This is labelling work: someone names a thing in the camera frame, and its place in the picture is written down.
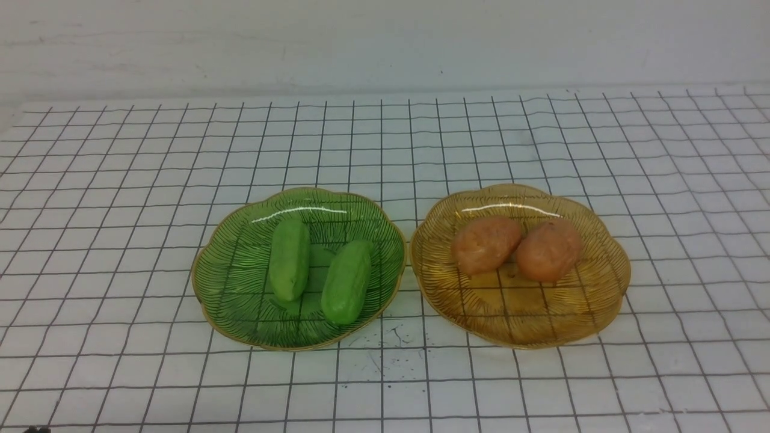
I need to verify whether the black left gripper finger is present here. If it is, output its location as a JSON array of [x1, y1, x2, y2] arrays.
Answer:
[[23, 426, 51, 433]]

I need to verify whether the green cucumber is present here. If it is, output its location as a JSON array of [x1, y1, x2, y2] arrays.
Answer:
[[268, 219, 310, 302], [320, 239, 374, 326]]

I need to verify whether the orange potato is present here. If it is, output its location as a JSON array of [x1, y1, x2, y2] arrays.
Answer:
[[515, 218, 584, 283], [451, 215, 523, 275]]

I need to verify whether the white grid table mat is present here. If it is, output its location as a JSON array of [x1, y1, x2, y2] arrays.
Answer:
[[1, 86, 768, 432]]

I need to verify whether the green glass plate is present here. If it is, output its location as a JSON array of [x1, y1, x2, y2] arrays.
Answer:
[[191, 187, 407, 351]]

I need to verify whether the amber glass plate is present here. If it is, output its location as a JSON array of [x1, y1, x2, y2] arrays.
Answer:
[[410, 183, 632, 349]]

